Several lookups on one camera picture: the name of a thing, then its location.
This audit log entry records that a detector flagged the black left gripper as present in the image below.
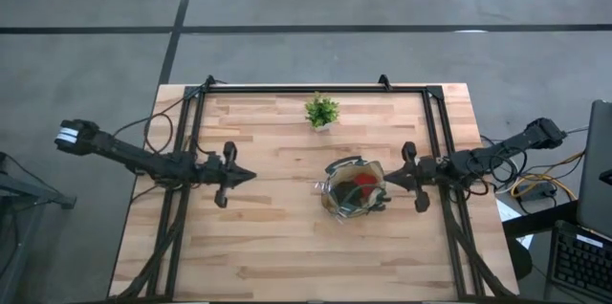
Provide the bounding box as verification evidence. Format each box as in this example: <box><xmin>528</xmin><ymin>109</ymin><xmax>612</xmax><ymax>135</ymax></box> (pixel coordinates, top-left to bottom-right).
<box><xmin>206</xmin><ymin>141</ymin><xmax>258</xmax><ymax>208</ymax></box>

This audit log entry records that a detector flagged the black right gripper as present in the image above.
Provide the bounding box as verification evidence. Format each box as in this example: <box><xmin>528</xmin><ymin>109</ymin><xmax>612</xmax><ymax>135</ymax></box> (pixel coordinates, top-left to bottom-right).
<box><xmin>383</xmin><ymin>141</ymin><xmax>435</xmax><ymax>213</ymax></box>

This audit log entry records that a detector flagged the black and red glove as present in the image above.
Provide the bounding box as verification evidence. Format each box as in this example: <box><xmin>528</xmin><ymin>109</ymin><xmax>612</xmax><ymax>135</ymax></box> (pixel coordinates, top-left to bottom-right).
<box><xmin>334</xmin><ymin>173</ymin><xmax>380</xmax><ymax>203</ymax></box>

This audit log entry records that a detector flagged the beige green gardening bag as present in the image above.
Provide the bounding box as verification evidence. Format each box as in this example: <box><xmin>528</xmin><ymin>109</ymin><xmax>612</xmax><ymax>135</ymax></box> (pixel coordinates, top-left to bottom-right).
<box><xmin>314</xmin><ymin>154</ymin><xmax>392</xmax><ymax>223</ymax></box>

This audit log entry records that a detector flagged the small potted green plant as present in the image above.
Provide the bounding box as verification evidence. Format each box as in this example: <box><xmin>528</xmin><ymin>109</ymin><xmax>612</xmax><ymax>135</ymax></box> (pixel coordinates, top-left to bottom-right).
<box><xmin>304</xmin><ymin>92</ymin><xmax>341</xmax><ymax>133</ymax></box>

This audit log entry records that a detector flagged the white paper sheet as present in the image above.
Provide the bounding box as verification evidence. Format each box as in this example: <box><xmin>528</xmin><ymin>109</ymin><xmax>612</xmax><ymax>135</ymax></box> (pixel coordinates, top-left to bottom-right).
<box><xmin>496</xmin><ymin>198</ymin><xmax>535</xmax><ymax>250</ymax></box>

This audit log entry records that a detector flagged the grey power box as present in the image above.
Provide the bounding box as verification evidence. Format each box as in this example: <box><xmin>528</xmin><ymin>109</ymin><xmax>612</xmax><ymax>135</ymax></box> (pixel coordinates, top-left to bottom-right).
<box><xmin>518</xmin><ymin>182</ymin><xmax>558</xmax><ymax>203</ymax></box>

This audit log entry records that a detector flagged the black round stool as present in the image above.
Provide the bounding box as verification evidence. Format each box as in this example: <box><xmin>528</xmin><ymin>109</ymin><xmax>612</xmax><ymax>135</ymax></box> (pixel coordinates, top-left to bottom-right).
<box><xmin>506</xmin><ymin>235</ymin><xmax>534</xmax><ymax>280</ymax></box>

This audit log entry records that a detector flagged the black side desk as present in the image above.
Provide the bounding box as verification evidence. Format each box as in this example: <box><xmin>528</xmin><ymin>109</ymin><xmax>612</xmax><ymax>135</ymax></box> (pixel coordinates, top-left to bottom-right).
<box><xmin>501</xmin><ymin>201</ymin><xmax>579</xmax><ymax>239</ymax></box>

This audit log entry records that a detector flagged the grey laptop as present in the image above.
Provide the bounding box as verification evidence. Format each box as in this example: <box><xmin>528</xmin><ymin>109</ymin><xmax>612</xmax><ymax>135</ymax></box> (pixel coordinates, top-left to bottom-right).
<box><xmin>544</xmin><ymin>98</ymin><xmax>612</xmax><ymax>304</ymax></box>

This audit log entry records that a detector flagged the grey metal stand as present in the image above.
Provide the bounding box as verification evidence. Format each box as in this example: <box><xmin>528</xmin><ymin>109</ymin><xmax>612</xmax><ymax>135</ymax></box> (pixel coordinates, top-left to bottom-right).
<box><xmin>0</xmin><ymin>150</ymin><xmax>77</xmax><ymax>210</ymax></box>

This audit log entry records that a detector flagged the thin black looped cable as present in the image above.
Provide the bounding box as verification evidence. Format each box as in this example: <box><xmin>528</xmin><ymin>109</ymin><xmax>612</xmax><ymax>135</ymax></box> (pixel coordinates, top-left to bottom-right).
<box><xmin>112</xmin><ymin>76</ymin><xmax>230</xmax><ymax>155</ymax></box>

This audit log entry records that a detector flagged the black right cable bundle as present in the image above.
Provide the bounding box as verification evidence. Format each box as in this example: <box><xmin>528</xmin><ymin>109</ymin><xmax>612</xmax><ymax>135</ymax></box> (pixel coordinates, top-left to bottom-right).
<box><xmin>442</xmin><ymin>188</ymin><xmax>515</xmax><ymax>299</ymax></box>

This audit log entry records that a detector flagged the black cable bundle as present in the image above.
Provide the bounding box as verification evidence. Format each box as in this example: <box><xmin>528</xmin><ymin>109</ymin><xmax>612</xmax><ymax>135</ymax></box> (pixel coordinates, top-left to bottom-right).
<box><xmin>114</xmin><ymin>186</ymin><xmax>187</xmax><ymax>299</ymax></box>
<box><xmin>442</xmin><ymin>188</ymin><xmax>515</xmax><ymax>299</ymax></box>

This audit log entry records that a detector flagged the black metal table frame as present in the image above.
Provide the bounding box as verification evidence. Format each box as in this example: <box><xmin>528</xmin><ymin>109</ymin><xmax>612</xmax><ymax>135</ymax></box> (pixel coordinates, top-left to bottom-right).
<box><xmin>142</xmin><ymin>74</ymin><xmax>517</xmax><ymax>301</ymax></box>

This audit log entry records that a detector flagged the black left cable bundle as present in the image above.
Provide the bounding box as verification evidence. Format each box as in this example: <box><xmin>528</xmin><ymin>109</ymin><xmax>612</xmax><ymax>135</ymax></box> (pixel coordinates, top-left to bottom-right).
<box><xmin>114</xmin><ymin>186</ymin><xmax>187</xmax><ymax>299</ymax></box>

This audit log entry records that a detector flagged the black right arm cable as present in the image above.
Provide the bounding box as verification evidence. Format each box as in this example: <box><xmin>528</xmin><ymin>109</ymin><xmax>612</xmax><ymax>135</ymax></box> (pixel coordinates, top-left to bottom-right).
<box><xmin>466</xmin><ymin>146</ymin><xmax>520</xmax><ymax>196</ymax></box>

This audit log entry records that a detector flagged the yellow cable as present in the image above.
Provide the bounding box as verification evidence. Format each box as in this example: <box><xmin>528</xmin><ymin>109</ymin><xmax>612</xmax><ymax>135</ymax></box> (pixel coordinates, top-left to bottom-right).
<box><xmin>510</xmin><ymin>150</ymin><xmax>587</xmax><ymax>202</ymax></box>

